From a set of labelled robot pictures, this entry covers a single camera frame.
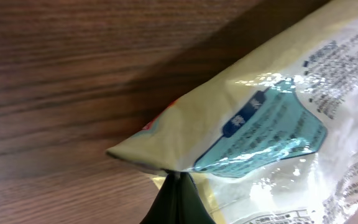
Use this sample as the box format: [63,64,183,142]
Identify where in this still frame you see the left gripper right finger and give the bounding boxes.
[178,172,215,224]

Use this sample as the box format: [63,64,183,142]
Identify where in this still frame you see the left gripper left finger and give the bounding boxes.
[140,174,179,224]

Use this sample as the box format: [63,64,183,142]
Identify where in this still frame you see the yellow white snack bag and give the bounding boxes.
[108,0,358,223]

